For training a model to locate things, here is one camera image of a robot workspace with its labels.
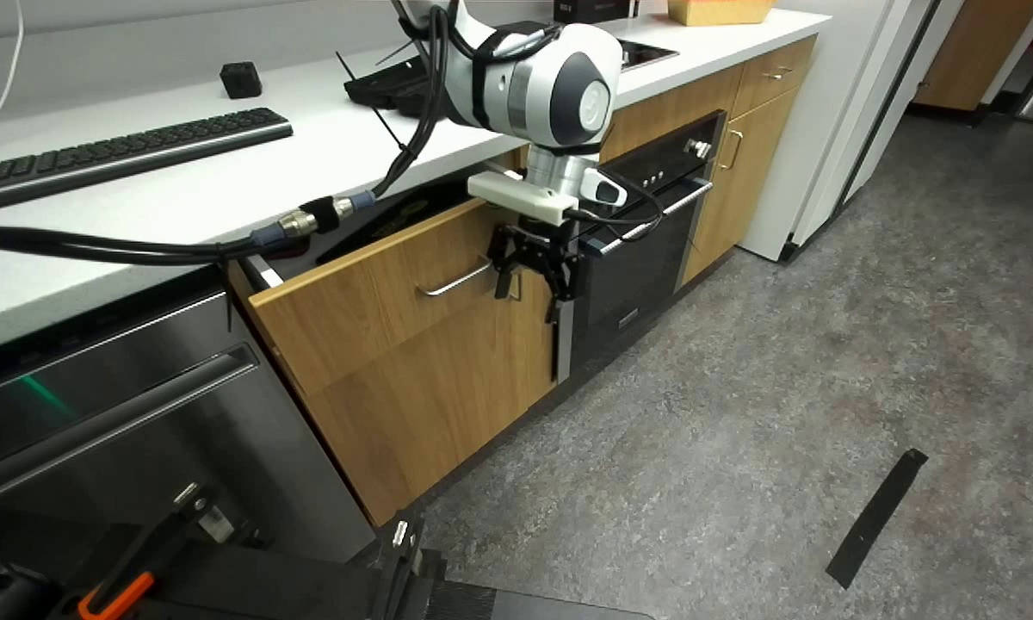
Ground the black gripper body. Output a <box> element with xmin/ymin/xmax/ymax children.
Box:
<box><xmin>501</xmin><ymin>212</ymin><xmax>585</xmax><ymax>280</ymax></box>

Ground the wood front white drawer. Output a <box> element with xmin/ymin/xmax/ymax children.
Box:
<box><xmin>223</xmin><ymin>186</ymin><xmax>566</xmax><ymax>401</ymax></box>

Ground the small wood cabinet drawer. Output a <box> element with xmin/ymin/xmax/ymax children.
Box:
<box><xmin>721</xmin><ymin>37</ymin><xmax>820</xmax><ymax>109</ymax></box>

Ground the black built-in oven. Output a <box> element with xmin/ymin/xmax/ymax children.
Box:
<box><xmin>566</xmin><ymin>107</ymin><xmax>731</xmax><ymax>385</ymax></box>

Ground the tall wood cabinet door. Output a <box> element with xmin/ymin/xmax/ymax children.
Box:
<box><xmin>679</xmin><ymin>78</ymin><xmax>813</xmax><ymax>291</ymax></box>

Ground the orange object on counter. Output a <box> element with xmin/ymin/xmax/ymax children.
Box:
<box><xmin>665</xmin><ymin>0</ymin><xmax>779</xmax><ymax>30</ymax></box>

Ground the white refrigerator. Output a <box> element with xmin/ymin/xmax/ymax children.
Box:
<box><xmin>736</xmin><ymin>0</ymin><xmax>972</xmax><ymax>266</ymax></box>

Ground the small black cube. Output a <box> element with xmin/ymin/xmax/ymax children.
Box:
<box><xmin>215</xmin><ymin>59</ymin><xmax>263</xmax><ymax>102</ymax></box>

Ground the black stand base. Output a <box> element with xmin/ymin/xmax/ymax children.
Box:
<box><xmin>0</xmin><ymin>512</ymin><xmax>656</xmax><ymax>620</ymax></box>

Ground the long black tape strip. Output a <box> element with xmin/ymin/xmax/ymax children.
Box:
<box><xmin>821</xmin><ymin>444</ymin><xmax>930</xmax><ymax>594</ymax></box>

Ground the stainless steel dishwasher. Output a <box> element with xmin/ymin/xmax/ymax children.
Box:
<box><xmin>0</xmin><ymin>281</ymin><xmax>378</xmax><ymax>568</ymax></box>

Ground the black keyboard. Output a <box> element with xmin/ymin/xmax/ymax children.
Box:
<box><xmin>0</xmin><ymin>102</ymin><xmax>296</xmax><ymax>219</ymax></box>

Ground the orange black clamp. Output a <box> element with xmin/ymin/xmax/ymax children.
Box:
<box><xmin>71</xmin><ymin>479</ymin><xmax>241</xmax><ymax>620</ymax></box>

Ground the brown wooden door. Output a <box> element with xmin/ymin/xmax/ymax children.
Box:
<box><xmin>913</xmin><ymin>0</ymin><xmax>1033</xmax><ymax>118</ymax></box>

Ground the silver drawer handle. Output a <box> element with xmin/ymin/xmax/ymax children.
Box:
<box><xmin>417</xmin><ymin>258</ymin><xmax>500</xmax><ymax>302</ymax></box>

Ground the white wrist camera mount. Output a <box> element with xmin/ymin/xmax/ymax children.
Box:
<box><xmin>463</xmin><ymin>165</ymin><xmax>633</xmax><ymax>230</ymax></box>

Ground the thick black cable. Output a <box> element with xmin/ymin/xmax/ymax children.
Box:
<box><xmin>0</xmin><ymin>183</ymin><xmax>451</xmax><ymax>270</ymax></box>

